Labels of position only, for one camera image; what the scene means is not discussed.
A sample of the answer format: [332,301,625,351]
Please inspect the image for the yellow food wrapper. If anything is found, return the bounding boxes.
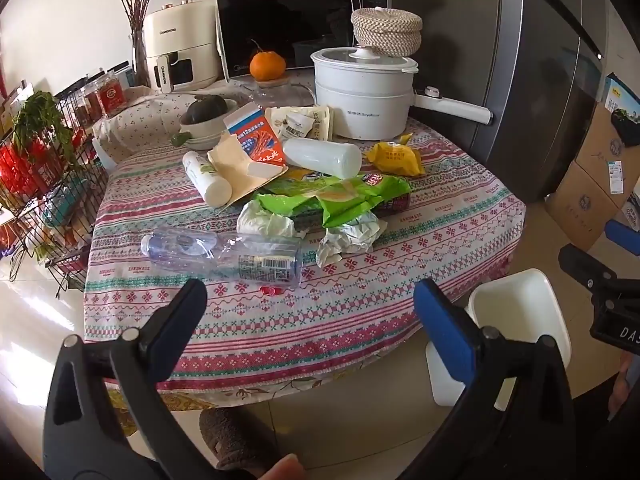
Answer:
[363,133,426,177]

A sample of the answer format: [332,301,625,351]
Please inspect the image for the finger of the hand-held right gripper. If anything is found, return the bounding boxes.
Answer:
[558,244,621,293]
[604,219,640,250]

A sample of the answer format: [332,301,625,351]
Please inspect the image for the orange tangerine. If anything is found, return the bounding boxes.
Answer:
[249,40,287,82]

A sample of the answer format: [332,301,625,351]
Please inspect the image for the patterned striped tablecloth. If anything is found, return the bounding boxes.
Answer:
[82,72,527,408]

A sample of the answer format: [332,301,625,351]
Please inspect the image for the red packets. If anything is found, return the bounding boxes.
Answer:
[0,135,71,211]

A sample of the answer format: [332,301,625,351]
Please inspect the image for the glass jar with wooden lid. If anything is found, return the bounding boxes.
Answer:
[248,77,316,108]

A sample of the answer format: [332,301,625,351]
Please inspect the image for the red label jar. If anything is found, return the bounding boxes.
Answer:
[97,71,126,117]
[75,82,103,126]

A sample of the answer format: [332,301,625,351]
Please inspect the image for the black wire rack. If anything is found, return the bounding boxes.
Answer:
[0,60,133,296]

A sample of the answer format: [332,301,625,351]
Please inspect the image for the green snack bag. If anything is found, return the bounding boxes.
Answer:
[250,172,412,229]

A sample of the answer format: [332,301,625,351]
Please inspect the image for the glass vase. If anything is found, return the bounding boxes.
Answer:
[131,30,151,88]

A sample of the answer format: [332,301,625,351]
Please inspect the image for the white air fryer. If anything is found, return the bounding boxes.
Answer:
[142,0,223,93]

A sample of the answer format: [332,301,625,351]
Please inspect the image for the white ceramic bowl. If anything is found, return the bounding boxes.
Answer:
[171,97,240,151]

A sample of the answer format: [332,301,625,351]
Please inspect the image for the white electric pot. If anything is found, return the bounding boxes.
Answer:
[310,47,495,141]

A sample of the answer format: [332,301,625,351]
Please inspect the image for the white paper wrapper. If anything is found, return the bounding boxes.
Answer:
[315,211,388,268]

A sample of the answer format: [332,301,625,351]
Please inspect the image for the orange cardboard carton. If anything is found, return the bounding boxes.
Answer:
[206,101,290,208]

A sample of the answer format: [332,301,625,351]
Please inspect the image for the woven rope basket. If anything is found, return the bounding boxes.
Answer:
[350,6,423,57]

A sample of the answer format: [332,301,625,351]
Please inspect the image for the white bottle with green label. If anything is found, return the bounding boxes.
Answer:
[182,151,233,208]

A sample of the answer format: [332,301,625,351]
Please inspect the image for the green leafy plant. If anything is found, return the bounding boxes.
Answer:
[12,91,83,171]

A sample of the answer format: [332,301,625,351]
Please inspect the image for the crushed clear plastic bottle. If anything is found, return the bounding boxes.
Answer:
[140,226,304,291]

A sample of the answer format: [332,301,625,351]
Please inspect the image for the small floral print cloth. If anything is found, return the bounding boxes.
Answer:
[92,85,261,166]

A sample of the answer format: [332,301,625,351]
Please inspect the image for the person's left hand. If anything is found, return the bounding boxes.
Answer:
[248,452,305,480]

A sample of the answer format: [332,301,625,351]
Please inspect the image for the grey refrigerator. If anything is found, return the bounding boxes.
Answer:
[425,0,608,206]

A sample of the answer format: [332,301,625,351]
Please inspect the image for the beige snack packet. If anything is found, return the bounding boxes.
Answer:
[300,105,335,142]

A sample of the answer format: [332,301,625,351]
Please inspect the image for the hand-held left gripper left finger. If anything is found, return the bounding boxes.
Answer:
[42,278,208,480]

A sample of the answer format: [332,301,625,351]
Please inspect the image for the person's right hand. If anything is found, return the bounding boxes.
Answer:
[607,352,640,422]

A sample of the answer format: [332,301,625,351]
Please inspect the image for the brown fuzzy slipper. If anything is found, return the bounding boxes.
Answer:
[199,407,281,471]

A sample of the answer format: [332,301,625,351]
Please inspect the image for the plain cardboard box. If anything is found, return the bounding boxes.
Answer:
[545,160,626,253]

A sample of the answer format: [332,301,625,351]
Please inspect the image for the plain white plastic bottle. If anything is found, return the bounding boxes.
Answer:
[282,138,362,180]

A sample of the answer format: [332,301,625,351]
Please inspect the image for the dark green squash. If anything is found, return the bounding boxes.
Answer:
[186,94,230,125]

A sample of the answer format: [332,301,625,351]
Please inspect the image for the dried branches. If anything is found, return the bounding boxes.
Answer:
[107,0,161,36]

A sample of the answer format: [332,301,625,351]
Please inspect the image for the white plastic bin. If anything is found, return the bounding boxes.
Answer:
[425,268,572,408]

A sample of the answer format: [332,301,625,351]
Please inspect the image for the white snack packet dark print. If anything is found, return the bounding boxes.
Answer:
[264,106,313,141]

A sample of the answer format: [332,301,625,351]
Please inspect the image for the printed cardboard box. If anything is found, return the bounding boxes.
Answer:
[575,72,640,196]

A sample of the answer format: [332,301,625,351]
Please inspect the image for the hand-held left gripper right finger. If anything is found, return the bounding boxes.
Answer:
[413,278,576,480]

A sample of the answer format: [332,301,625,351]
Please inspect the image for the white tissue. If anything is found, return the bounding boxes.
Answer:
[236,200,308,240]

